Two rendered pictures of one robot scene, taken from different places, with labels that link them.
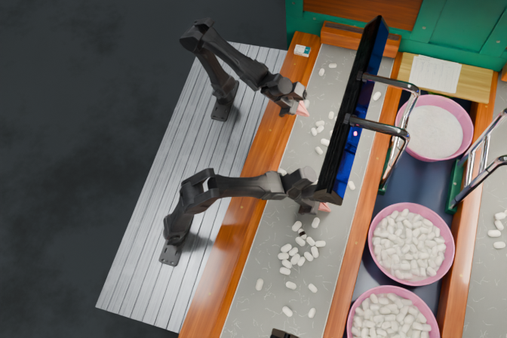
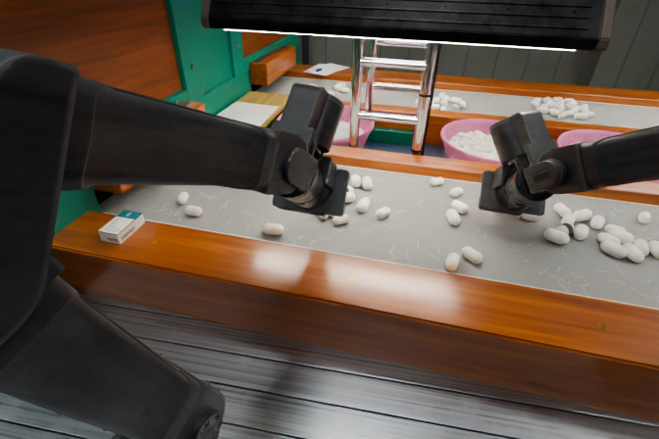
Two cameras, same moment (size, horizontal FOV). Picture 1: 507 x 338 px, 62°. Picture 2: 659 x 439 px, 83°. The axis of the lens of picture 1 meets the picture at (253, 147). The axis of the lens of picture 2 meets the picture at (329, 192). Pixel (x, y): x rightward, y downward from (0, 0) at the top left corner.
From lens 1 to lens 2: 1.38 m
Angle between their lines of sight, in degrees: 69
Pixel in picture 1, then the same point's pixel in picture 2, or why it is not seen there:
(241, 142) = (363, 405)
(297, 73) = (186, 237)
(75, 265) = not seen: outside the picture
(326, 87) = (231, 209)
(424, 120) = not seen: hidden behind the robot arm
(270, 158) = (432, 274)
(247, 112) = (251, 394)
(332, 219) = not seen: hidden behind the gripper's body
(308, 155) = (395, 228)
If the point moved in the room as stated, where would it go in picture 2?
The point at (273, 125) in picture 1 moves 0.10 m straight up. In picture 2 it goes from (336, 273) to (338, 217)
